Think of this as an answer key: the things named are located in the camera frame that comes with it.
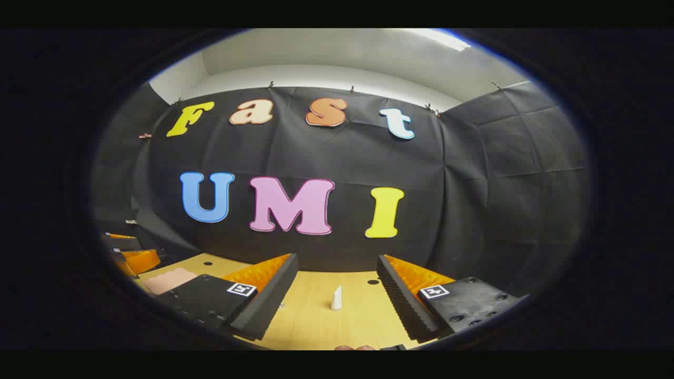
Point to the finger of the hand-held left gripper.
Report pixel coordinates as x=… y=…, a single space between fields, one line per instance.
x=124 y=243
x=142 y=261

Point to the white squeeze tube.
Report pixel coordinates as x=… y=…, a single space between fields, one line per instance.
x=336 y=301

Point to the pink suitcase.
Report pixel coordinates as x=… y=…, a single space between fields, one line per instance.
x=168 y=280

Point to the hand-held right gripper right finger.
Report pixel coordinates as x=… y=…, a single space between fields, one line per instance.
x=405 y=302

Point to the ceiling light panel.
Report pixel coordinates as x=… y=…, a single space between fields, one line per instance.
x=445 y=39

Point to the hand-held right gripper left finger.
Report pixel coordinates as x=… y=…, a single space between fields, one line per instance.
x=269 y=302

